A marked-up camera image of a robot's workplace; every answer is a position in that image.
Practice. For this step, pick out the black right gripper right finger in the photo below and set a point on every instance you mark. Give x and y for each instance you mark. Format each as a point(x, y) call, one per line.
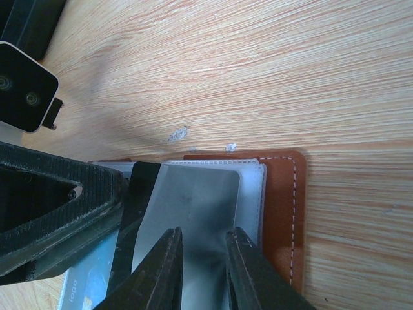
point(252, 281)

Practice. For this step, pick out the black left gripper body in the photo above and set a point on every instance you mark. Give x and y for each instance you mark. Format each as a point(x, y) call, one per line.
point(60, 257)

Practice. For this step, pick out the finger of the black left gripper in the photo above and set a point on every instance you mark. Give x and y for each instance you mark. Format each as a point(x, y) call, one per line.
point(48, 199)

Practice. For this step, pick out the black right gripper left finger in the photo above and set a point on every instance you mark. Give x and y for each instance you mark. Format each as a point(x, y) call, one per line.
point(157, 282)

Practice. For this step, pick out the brown leather card holder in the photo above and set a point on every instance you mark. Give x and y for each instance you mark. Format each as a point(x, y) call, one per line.
point(210, 196)

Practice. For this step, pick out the blue card in holder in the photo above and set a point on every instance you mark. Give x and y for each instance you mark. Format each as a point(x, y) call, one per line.
point(85, 284)

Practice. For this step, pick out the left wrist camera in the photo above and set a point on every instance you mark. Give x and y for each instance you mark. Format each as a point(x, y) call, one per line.
point(28, 91)

